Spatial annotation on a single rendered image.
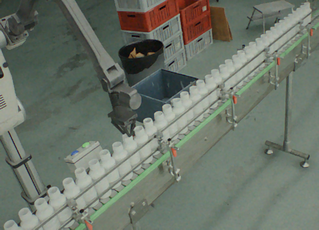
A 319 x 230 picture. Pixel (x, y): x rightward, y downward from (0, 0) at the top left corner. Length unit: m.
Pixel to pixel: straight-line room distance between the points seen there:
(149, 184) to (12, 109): 0.72
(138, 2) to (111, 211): 2.71
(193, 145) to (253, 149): 1.46
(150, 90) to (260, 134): 1.27
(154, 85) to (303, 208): 1.30
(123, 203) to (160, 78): 1.13
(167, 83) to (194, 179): 0.85
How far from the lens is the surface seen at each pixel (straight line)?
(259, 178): 2.85
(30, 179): 2.00
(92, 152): 1.51
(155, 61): 3.46
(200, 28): 4.79
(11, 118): 1.78
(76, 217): 1.34
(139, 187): 1.51
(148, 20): 3.85
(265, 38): 2.14
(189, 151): 1.69
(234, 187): 2.79
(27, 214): 1.27
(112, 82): 1.27
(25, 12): 1.56
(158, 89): 2.41
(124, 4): 3.95
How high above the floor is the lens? 1.98
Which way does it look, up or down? 32 degrees down
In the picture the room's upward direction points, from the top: 11 degrees counter-clockwise
